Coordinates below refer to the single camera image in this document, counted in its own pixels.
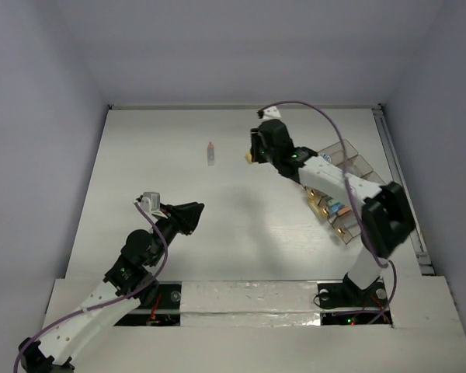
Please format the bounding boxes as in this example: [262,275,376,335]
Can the blue lidded paint jar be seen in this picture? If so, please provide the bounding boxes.
[319,153,332,163]

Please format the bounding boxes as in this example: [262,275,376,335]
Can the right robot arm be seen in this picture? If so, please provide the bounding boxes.
[250,119,416,305]

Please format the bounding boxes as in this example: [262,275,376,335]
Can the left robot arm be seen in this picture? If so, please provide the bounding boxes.
[12,197,205,372]

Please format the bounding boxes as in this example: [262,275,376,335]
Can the silver foil strip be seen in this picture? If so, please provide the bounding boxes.
[179,281,322,327]

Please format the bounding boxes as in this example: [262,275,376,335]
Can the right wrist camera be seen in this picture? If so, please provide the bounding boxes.
[256,105,281,121]

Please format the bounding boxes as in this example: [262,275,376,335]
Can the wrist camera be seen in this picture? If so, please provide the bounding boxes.
[134,192,167,218]
[256,105,281,121]

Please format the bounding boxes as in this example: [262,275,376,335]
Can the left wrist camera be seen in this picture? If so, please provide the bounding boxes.
[134,192,167,218]

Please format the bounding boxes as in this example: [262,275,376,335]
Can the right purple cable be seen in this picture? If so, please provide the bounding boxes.
[262,101,397,324]

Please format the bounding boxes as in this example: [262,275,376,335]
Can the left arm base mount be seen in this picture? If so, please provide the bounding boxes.
[115,282,182,327]

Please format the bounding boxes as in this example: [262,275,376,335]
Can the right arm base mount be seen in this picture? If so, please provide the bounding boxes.
[312,276,393,326]

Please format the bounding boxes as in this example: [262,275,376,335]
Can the aluminium rail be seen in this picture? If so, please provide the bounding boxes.
[372,105,436,276]

